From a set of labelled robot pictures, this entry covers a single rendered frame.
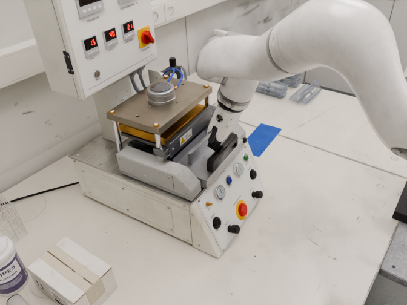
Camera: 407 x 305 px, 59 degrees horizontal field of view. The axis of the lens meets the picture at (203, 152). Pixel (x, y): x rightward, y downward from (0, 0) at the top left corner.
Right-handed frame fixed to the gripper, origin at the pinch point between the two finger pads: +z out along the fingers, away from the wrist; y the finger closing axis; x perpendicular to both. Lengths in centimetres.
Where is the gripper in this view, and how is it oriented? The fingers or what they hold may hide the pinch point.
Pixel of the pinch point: (214, 143)
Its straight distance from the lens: 101.0
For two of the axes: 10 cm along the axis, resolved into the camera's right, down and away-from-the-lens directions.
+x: -8.2, -5.4, 2.1
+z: -2.6, 6.6, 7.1
